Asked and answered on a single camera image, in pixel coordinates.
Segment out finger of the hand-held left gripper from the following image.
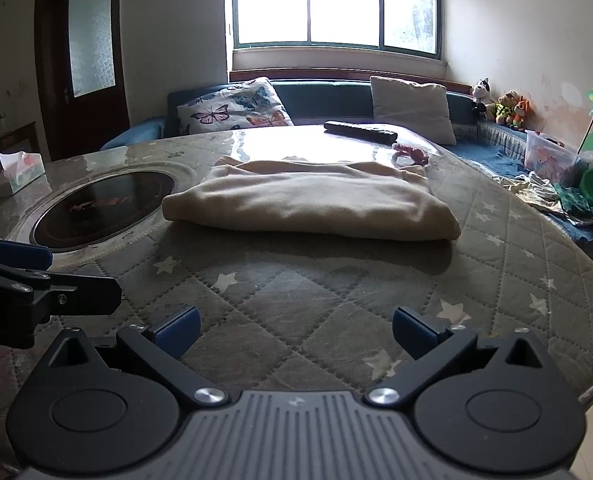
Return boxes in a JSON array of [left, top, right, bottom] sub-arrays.
[[26, 269, 122, 319], [0, 232, 54, 293]]

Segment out black remote control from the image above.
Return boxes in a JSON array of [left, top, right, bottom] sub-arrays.
[[323, 120, 398, 144]]

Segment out blue sofa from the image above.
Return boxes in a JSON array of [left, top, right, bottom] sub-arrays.
[[100, 77, 593, 243]]

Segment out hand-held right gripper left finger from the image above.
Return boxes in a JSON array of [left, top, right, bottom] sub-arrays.
[[41, 305, 230, 407]]

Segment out crumpled patterned clothes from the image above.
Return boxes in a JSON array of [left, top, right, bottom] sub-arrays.
[[506, 170, 593, 228]]

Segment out brown and yellow plush toy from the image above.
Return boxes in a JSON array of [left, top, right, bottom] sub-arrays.
[[493, 90, 520, 127]]

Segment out orange plush toy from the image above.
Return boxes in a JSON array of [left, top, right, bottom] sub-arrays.
[[511, 95, 532, 132]]

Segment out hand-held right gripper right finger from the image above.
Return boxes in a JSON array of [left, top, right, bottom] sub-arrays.
[[365, 306, 562, 407]]

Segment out low dark wooden sideboard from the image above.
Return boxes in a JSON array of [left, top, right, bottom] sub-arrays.
[[0, 121, 40, 197]]

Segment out black and white plush cow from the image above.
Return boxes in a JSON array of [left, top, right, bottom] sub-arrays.
[[471, 78, 495, 117]]

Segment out plain grey pillow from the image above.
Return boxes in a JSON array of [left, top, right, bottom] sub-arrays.
[[369, 76, 457, 147]]

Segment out butterfly print pillow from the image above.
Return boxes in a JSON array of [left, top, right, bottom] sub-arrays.
[[176, 77, 295, 137]]

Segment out clear plastic storage box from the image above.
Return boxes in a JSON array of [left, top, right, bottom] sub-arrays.
[[523, 130, 583, 187]]

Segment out green-framed window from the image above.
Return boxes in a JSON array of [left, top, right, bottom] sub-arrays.
[[230, 0, 443, 57]]

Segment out small pink toy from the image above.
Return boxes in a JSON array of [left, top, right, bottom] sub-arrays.
[[391, 142, 430, 167]]

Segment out tissue box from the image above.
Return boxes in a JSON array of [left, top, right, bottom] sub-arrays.
[[0, 151, 45, 196]]

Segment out cream long-sleeve shirt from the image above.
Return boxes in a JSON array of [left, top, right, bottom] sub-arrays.
[[161, 156, 462, 242]]

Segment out round built-in induction cooktop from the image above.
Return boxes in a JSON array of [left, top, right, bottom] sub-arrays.
[[5, 161, 198, 267]]

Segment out dark wooden glass door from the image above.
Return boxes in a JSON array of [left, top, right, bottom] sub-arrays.
[[35, 0, 130, 162]]

